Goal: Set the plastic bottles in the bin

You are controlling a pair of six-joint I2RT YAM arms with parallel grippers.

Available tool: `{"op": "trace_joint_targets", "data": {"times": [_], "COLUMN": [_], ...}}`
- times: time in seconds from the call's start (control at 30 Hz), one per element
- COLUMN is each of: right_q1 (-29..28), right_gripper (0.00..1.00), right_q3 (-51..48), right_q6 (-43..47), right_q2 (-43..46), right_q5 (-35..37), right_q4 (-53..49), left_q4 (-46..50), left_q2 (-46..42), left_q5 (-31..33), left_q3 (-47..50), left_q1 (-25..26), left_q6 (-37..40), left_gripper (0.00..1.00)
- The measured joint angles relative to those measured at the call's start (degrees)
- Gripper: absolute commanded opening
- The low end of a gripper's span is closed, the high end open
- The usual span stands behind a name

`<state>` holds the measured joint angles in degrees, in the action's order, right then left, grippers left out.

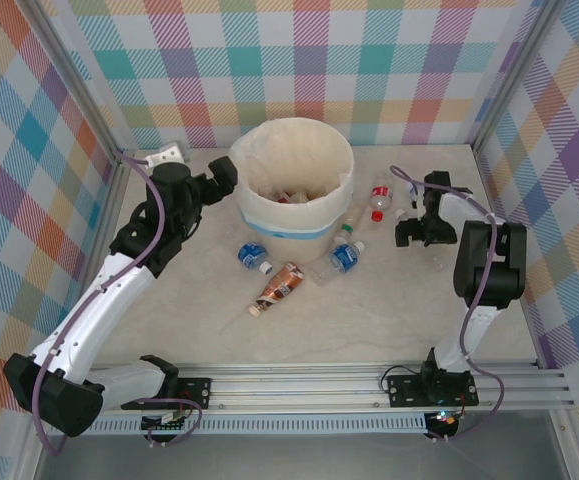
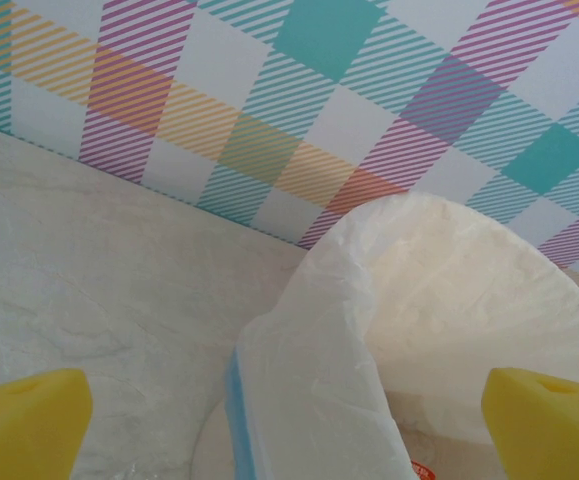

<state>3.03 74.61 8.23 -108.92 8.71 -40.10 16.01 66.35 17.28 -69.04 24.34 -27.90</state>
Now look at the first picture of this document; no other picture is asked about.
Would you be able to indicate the aluminium frame post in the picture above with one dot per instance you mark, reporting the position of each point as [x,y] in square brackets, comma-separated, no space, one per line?
[88,95]
[514,75]

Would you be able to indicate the clear cola bottle red label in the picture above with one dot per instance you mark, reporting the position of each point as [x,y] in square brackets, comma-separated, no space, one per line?
[381,192]

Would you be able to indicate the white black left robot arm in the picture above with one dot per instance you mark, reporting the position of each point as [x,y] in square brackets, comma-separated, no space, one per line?
[94,305]

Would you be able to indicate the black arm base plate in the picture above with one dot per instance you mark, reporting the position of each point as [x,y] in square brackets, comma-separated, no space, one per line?
[404,390]
[196,390]

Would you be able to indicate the clear bottle blue label white cap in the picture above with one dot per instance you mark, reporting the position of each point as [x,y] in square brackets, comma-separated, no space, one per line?
[344,257]

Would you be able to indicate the aluminium front rail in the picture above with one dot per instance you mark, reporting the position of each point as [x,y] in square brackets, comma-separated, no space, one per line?
[294,387]

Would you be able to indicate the small electronics board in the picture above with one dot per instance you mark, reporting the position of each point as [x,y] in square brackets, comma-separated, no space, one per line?
[166,422]
[446,420]

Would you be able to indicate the aluminium side rail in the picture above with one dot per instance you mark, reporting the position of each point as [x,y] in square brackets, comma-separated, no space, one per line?
[529,330]
[114,190]

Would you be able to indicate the small crushed blue label bottle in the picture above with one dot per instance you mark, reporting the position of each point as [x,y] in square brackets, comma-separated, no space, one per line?
[251,254]

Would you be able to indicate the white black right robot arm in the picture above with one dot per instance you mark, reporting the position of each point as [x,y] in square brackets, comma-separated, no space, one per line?
[489,270]

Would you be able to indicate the brown coffee drink bottle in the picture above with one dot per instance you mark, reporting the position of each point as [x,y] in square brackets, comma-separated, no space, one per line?
[279,289]

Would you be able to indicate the white bin with blue band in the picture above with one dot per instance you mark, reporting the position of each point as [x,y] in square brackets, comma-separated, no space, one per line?
[294,225]

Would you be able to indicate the clear bottle green print label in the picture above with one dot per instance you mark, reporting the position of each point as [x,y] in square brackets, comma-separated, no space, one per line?
[350,222]

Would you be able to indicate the crumpled bottle red print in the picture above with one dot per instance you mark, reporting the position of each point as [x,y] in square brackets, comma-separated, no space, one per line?
[285,196]

